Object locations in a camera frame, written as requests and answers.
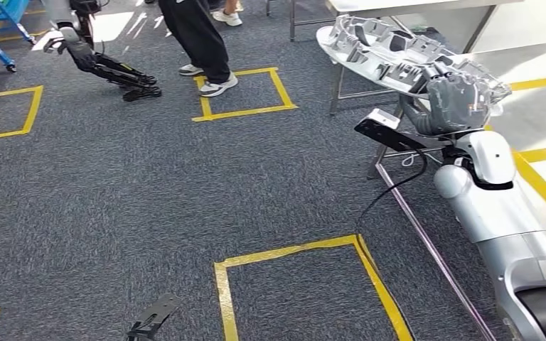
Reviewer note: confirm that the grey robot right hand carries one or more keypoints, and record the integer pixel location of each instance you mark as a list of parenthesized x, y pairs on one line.
[(456, 106)]

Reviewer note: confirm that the silver wheel hubcap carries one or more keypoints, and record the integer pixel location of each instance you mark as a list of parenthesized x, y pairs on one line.
[(372, 56)]

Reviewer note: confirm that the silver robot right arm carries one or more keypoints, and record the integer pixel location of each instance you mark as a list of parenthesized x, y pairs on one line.
[(489, 212)]

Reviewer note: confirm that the yellow floor tape square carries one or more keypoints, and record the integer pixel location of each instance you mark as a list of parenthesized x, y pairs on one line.
[(244, 113)]

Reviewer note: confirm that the person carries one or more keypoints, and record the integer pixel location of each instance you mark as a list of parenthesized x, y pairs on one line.
[(197, 33), (228, 18)]

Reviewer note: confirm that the black and silver humanoid robot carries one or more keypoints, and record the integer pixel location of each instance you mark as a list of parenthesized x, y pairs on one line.
[(108, 70)]

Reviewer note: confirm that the yellow floor tape line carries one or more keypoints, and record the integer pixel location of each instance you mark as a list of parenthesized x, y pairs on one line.
[(33, 108)]

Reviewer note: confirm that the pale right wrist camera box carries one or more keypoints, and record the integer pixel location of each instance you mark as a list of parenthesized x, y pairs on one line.
[(382, 118)]

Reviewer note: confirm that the black right wrist camera bracket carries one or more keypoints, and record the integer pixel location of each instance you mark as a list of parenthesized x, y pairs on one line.
[(386, 136)]

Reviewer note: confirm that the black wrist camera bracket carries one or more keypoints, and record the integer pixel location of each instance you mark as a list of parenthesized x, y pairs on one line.
[(386, 136), (155, 313)]

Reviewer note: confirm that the grey metal frame legs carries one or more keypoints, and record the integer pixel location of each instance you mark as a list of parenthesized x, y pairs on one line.
[(293, 21)]

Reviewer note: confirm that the black left wrist camera bracket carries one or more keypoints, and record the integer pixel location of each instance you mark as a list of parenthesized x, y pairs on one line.
[(155, 313)]

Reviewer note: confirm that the blue metal rack frame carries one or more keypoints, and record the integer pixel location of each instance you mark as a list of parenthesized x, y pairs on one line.
[(14, 19)]

